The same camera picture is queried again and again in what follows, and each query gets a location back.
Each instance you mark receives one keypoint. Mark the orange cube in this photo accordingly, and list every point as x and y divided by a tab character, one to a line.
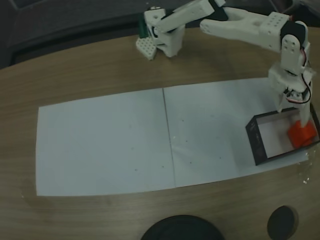
300	136

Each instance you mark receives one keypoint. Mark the dark open cardboard box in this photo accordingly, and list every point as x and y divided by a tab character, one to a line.
257	147

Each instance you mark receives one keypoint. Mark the white paper sheet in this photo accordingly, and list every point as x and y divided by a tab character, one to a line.
212	140
100	145

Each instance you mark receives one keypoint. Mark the black round table grommet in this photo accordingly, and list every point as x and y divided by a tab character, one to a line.
283	222

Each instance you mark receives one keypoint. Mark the white perforated clamp plate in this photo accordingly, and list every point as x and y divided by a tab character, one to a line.
147	48

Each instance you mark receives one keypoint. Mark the green table clamp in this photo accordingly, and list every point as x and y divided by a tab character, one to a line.
143	30

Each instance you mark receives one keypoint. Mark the black round object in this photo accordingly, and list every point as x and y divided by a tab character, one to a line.
182	228

